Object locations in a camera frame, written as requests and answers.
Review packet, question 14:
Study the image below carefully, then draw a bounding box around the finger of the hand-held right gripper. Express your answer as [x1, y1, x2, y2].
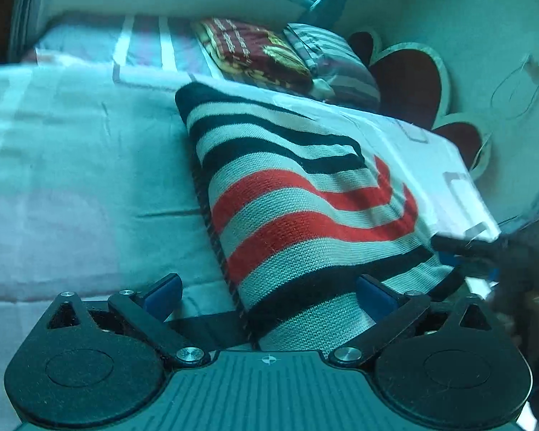
[432, 233, 509, 279]

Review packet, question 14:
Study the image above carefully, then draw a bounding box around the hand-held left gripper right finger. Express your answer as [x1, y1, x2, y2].
[328, 274, 496, 367]

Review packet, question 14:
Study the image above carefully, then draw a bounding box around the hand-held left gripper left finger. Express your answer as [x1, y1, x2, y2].
[45, 273, 212, 367]

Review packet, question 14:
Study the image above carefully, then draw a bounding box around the striped knit sweater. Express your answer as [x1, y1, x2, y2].
[175, 82, 466, 360]

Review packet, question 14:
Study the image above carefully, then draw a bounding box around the light patterned bed sheet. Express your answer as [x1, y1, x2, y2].
[0, 49, 502, 431]

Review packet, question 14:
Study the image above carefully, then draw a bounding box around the heart-shaped red headboard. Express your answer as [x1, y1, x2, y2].
[347, 29, 493, 181]

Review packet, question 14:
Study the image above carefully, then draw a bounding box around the grey striped pillow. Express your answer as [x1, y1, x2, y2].
[282, 22, 382, 114]

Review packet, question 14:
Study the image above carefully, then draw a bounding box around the red patterned folded blanket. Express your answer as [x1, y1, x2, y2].
[192, 17, 316, 96]

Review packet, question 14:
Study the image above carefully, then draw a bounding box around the thin wall cable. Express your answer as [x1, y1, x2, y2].
[489, 53, 539, 120]

